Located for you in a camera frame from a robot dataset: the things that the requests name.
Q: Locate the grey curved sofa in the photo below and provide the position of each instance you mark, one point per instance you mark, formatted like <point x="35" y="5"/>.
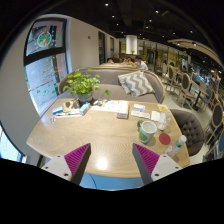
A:
<point x="110" y="91"/>

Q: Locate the clear glass cup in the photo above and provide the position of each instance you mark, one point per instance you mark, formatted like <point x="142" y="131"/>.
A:
<point x="163" y="120"/>

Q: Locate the white mug with green print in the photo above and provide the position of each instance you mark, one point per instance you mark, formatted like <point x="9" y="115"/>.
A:
<point x="146" y="131"/>

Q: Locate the yellow card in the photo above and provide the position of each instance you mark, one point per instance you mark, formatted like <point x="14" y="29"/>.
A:
<point x="162" y="108"/>

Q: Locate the white round pillar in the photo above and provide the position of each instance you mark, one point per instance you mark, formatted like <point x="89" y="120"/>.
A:
<point x="131" y="45"/>

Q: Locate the group of dining chairs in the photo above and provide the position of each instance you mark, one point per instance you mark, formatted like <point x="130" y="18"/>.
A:
<point x="185" y="85"/>

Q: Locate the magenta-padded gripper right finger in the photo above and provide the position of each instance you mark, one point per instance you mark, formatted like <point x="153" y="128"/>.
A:
<point x="148" y="160"/>

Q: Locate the small blue white box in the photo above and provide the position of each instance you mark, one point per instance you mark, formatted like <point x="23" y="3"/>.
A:
<point x="139" y="107"/>

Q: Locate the white printed leaflet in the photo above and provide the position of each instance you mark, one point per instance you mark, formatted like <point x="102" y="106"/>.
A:
<point x="140" y="114"/>

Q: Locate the flat round red coaster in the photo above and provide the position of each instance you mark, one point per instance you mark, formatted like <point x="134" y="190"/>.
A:
<point x="164" y="139"/>

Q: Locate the clear plastic water bottle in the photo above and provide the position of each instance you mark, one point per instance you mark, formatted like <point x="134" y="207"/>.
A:
<point x="176" y="148"/>

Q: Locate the light blue tissue pack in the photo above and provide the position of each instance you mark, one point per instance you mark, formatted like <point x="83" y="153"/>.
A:
<point x="84" y="109"/>

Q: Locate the person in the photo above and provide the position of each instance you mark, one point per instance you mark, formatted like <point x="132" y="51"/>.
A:
<point x="141" y="64"/>
<point x="128" y="60"/>

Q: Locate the group of ceiling lights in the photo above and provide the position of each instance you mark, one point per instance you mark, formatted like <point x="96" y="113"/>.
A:
<point x="106" y="4"/>

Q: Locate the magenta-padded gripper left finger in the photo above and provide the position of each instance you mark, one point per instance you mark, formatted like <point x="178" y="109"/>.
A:
<point x="75" y="160"/>

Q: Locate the dark grey tufted armchair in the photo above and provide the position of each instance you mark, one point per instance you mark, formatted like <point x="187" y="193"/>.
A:
<point x="190" y="126"/>

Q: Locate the grey white chevron pillow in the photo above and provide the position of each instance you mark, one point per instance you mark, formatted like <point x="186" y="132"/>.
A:
<point x="136" y="83"/>

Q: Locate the green potted plant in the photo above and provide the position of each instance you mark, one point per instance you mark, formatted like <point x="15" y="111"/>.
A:
<point x="81" y="83"/>

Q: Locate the thick white book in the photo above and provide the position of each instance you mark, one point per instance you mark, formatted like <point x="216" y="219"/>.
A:
<point x="122" y="110"/>

